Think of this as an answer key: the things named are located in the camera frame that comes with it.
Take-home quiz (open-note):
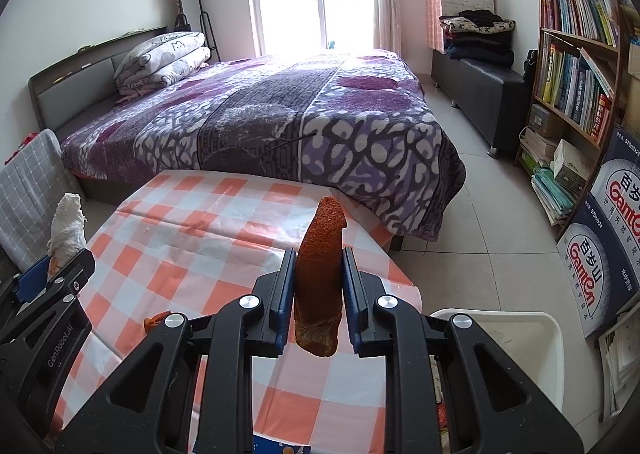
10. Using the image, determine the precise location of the ganten water carton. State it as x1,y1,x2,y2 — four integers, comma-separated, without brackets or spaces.
590,127,639,299
558,203,639,338

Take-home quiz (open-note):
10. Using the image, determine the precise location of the purple patterned bed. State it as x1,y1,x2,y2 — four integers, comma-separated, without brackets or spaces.
61,50,465,241

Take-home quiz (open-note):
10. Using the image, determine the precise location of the orange checkered tablecloth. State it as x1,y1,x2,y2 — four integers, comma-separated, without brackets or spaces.
51,169,424,454

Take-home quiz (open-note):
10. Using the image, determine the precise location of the white tissue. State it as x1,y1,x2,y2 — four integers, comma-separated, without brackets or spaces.
48,193,87,276

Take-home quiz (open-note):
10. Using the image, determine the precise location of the black coat rack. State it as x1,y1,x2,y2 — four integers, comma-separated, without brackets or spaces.
174,0,221,62

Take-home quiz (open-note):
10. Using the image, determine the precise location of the stack of papers on floor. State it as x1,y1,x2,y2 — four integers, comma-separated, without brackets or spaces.
598,304,640,422

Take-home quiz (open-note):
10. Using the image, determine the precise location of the lower Ganten water carton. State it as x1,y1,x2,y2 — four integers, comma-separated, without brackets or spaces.
558,203,639,338

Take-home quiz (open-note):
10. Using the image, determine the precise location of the grey bed headboard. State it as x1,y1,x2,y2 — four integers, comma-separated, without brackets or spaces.
28,27,168,140

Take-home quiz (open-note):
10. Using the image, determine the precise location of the black leather bench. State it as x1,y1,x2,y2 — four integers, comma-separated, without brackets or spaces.
432,50,529,159

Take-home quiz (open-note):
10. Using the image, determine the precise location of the wooden bookshelf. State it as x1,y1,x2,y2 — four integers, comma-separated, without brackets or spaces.
516,0,639,235

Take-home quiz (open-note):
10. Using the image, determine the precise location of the upper Ganten water carton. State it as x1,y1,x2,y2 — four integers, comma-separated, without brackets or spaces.
590,127,639,299

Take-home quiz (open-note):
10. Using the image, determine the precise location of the white plastic trash bin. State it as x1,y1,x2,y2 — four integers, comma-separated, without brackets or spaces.
432,309,565,411

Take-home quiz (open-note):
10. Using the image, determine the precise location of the small orange peel piece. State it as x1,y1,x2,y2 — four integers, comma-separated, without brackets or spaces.
143,311,171,335

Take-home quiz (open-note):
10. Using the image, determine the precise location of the pink white curtain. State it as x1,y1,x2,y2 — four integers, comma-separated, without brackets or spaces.
373,0,401,55

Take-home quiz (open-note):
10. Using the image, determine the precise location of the folded white floral quilt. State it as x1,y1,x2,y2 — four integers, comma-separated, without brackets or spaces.
114,31,212,97

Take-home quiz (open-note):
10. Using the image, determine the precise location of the grey checked cloth chair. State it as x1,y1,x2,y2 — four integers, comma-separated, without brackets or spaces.
1,129,82,272

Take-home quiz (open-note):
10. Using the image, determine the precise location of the pile of folded clothes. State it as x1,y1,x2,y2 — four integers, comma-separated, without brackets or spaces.
439,10,516,69

